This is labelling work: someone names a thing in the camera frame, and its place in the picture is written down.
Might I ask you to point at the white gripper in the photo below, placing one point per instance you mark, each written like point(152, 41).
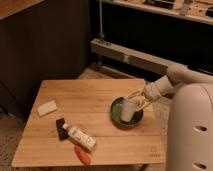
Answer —
point(150, 91)

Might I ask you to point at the white ceramic cup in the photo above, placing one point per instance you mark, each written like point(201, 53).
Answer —
point(128, 109)

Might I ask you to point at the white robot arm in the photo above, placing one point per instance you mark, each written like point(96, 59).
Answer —
point(190, 122)

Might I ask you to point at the green ceramic bowl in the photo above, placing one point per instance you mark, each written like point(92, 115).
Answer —
point(115, 115)

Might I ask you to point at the wooden folding table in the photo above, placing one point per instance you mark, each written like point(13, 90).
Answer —
point(86, 104)

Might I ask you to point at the metal shelf rack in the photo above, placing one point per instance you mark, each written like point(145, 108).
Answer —
point(154, 34)

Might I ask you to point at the white lotion bottle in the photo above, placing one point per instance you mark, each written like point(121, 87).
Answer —
point(83, 139)

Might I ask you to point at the orange red tube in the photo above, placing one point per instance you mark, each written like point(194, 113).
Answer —
point(82, 155)

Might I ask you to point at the black rectangular bar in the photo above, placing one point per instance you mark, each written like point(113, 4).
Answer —
point(62, 133)

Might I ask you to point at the white sponge block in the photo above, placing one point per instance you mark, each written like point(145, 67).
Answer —
point(47, 108)

